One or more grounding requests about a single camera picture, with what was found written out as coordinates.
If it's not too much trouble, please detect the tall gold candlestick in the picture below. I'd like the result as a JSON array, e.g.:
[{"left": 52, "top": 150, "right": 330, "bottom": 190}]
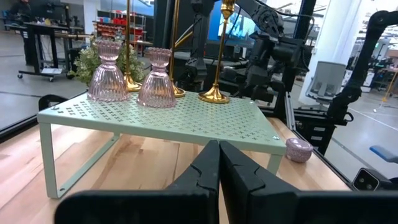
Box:
[{"left": 123, "top": 0, "right": 142, "bottom": 93}]

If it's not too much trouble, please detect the person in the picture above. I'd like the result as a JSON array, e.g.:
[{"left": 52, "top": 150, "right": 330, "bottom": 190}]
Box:
[{"left": 8, "top": 0, "right": 32, "bottom": 23}]

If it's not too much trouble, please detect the short gold candlestick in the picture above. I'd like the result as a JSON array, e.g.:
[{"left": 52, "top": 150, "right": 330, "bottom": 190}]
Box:
[{"left": 198, "top": 0, "right": 236, "bottom": 105}]

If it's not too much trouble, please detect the blue padded object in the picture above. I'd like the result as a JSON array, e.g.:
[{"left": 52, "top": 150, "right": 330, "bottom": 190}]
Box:
[{"left": 369, "top": 145, "right": 398, "bottom": 165}]

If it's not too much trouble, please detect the blue monitor screen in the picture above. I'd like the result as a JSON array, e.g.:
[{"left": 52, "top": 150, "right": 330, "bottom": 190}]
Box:
[{"left": 207, "top": 0, "right": 264, "bottom": 48}]

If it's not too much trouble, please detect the green perforated metal shelf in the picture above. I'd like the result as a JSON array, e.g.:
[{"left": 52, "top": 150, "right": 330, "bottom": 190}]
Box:
[{"left": 37, "top": 90, "right": 287, "bottom": 200}]

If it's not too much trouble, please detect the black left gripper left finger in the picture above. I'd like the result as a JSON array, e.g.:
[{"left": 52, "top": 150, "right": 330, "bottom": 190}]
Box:
[{"left": 54, "top": 139, "right": 220, "bottom": 224}]

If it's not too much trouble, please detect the potted green plant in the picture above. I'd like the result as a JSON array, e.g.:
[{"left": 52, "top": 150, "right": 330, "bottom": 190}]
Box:
[{"left": 68, "top": 43, "right": 146, "bottom": 86}]

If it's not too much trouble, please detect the medium gold candlestick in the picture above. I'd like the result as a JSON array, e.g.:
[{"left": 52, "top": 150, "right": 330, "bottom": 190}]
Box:
[{"left": 169, "top": 0, "right": 187, "bottom": 98}]

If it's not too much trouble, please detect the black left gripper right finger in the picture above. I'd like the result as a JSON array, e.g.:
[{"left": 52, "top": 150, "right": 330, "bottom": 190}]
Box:
[{"left": 219, "top": 140, "right": 398, "bottom": 224}]

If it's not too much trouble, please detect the pink glass candle holder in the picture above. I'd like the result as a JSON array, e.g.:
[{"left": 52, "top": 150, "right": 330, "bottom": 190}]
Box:
[
  {"left": 136, "top": 47, "right": 177, "bottom": 109},
  {"left": 86, "top": 39, "right": 130, "bottom": 103}
]

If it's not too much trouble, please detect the black wheeled desk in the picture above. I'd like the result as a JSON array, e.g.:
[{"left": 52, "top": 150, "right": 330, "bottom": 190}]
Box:
[{"left": 17, "top": 21, "right": 77, "bottom": 82}]

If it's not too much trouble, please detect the grey office chair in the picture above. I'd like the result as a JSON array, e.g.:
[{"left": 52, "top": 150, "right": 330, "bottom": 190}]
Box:
[{"left": 305, "top": 60, "right": 346, "bottom": 106}]

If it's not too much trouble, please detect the black stereo camera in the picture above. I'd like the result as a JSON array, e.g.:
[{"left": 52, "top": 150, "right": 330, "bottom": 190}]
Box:
[{"left": 352, "top": 167, "right": 393, "bottom": 192}]

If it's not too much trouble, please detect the pink mosaic tealight holder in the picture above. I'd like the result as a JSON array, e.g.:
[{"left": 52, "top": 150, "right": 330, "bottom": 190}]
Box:
[{"left": 285, "top": 138, "right": 314, "bottom": 164}]

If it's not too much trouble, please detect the red storage shelf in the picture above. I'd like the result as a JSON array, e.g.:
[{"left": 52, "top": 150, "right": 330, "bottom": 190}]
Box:
[{"left": 95, "top": 11, "right": 147, "bottom": 43}]

